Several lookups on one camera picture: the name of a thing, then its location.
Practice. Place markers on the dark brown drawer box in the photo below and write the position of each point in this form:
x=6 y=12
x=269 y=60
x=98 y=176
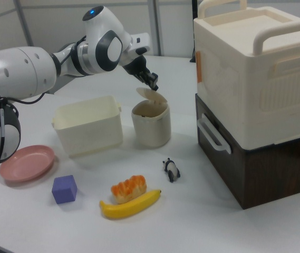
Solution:
x=271 y=179

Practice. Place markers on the yellow toy banana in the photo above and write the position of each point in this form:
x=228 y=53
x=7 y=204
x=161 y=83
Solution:
x=123 y=210

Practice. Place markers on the purple cube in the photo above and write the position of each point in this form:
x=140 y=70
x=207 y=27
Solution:
x=64 y=191

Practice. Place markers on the toy bread with orange glaze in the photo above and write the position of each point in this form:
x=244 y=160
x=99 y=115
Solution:
x=128 y=189

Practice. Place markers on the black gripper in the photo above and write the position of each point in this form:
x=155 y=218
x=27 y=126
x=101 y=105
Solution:
x=136 y=64

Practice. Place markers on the cream plastic drawer cabinet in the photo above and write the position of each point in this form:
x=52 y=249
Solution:
x=231 y=79

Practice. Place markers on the cream open storage box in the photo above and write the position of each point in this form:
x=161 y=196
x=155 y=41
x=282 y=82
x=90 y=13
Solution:
x=86 y=137

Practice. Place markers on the pink plastic plate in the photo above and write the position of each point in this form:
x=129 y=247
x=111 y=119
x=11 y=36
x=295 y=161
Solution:
x=25 y=164

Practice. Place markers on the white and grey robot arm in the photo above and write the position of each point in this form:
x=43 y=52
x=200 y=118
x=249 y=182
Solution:
x=15 y=71

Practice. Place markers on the small panda figurine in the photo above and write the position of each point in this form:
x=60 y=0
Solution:
x=172 y=170

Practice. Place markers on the black camera stand pole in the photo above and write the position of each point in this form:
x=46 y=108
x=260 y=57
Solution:
x=193 y=52

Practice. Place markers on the cream lidded trash can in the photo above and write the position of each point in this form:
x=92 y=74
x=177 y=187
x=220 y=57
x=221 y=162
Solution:
x=152 y=131

